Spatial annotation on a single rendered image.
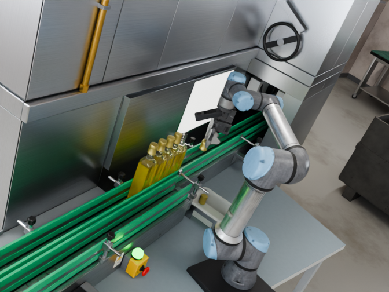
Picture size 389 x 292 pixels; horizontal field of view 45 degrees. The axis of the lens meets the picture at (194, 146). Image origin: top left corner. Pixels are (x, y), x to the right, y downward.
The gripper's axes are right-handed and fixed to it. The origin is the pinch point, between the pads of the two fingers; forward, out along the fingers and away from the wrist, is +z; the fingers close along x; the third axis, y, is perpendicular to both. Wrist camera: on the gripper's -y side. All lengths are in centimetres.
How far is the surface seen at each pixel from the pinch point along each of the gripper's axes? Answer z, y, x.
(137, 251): 26, -21, -50
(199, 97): -9.1, -4.7, 27.1
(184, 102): -9.1, -12.7, 15.3
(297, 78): -24, 49, 57
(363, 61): 71, 350, 571
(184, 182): 23.5, -1.9, -0.2
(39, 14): -55, -69, -58
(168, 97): -15.8, -22.5, 1.4
